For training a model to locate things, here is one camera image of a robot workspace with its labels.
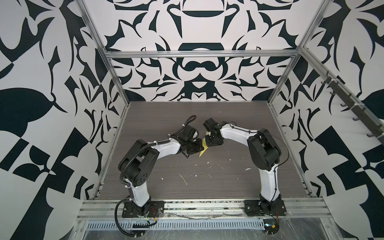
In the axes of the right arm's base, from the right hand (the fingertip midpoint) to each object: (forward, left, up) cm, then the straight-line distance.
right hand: (212, 143), depth 98 cm
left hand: (-5, +4, +7) cm, 10 cm away
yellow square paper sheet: (-4, +5, +6) cm, 9 cm away
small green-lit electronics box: (-44, -24, -1) cm, 50 cm away
